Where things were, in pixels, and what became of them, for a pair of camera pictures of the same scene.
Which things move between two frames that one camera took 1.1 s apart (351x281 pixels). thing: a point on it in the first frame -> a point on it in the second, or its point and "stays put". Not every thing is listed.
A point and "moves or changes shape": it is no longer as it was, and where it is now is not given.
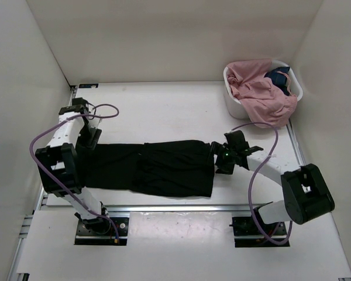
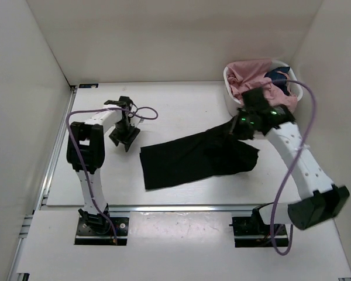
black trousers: (177, 168) moves or changes shape
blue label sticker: (88, 85) stays put
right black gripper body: (224, 160) -> (243, 129)
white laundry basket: (237, 109) stays put
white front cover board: (185, 243) stays put
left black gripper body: (89, 136) -> (123, 131)
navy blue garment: (279, 76) stays put
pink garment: (266, 106) stays put
